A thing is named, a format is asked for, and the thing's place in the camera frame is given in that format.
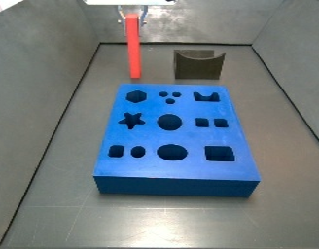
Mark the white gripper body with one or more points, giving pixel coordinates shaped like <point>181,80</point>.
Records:
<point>130,2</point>

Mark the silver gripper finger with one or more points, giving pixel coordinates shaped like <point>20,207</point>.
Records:
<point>143,15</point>
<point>122,15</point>

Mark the red rectangular block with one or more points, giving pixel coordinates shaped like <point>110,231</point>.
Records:
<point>134,45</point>

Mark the blue foam shape board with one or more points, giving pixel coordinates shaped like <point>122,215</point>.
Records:
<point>175,143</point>

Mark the black curved holder stand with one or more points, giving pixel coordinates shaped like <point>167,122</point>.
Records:
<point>198,64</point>

